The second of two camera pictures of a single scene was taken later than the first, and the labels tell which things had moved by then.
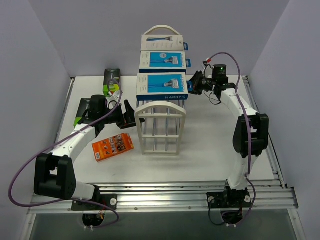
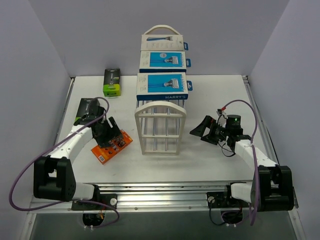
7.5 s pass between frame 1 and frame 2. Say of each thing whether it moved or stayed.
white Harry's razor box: stayed
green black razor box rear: stayed
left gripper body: moved
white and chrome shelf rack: stayed
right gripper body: moved
